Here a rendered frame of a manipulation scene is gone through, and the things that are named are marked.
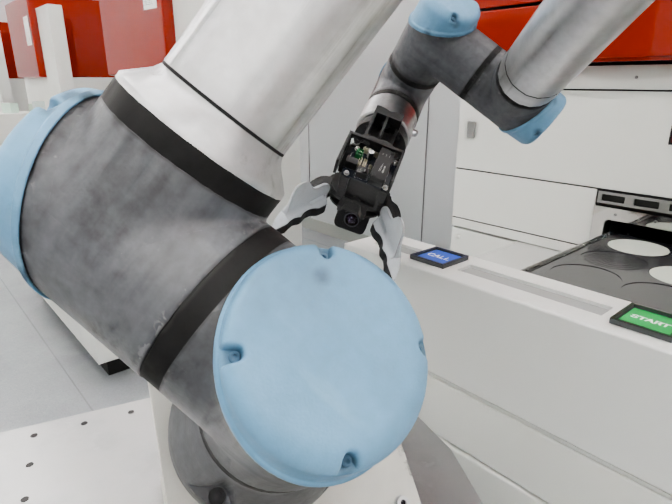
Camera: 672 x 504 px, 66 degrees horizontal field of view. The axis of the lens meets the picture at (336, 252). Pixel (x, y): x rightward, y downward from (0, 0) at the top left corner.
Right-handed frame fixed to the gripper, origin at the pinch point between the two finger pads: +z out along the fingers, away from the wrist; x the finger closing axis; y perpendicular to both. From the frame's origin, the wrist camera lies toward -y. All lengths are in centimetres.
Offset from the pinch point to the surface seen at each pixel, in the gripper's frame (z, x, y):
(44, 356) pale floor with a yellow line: -17, -112, -193
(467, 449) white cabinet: 9.1, 25.2, -15.6
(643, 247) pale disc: -39, 51, -18
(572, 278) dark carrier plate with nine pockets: -20.9, 35.1, -12.0
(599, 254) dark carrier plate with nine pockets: -33, 42, -18
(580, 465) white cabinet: 10.5, 32.9, -2.7
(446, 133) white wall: -216, 27, -161
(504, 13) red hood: -80, 13, -9
